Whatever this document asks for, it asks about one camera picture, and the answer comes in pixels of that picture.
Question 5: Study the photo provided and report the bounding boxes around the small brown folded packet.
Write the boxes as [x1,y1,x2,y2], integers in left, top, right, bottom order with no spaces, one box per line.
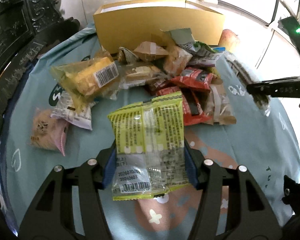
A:
[133,41,169,62]

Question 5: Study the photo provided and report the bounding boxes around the orange cat face packet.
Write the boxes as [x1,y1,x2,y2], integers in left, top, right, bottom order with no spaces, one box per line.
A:
[30,108,70,156]

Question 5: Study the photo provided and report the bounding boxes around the yellow cake packet with barcode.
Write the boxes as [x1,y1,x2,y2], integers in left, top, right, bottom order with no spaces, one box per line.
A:
[50,48,120,109]

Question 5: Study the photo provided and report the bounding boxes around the lime green snack packet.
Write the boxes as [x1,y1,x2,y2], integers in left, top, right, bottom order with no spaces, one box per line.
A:
[108,92,189,200]

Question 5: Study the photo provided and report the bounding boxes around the yellow cardboard box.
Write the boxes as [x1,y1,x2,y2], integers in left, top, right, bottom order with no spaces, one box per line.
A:
[93,0,224,54]

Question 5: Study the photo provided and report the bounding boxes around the light blue printed cloth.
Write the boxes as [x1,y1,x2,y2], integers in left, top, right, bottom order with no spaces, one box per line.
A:
[0,27,300,239]

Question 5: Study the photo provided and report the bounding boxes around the white printed snack packet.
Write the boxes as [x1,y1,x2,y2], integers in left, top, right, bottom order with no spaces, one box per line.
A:
[50,91,98,131]

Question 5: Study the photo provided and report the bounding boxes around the white green apple candy packet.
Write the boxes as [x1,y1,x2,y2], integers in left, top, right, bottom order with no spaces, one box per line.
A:
[165,28,225,67]

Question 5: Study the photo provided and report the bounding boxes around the red yellow apple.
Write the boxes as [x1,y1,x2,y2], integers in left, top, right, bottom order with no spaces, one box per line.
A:
[218,29,239,53]

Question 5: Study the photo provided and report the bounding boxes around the red snack packet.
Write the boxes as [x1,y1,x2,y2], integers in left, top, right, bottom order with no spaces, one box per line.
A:
[153,67,216,126]

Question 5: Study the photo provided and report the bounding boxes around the orange biscuit packet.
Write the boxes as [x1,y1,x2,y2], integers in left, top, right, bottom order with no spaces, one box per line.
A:
[163,45,192,76]

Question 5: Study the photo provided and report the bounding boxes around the dark carved wooden furniture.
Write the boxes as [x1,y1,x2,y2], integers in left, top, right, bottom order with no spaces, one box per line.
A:
[0,0,80,134]

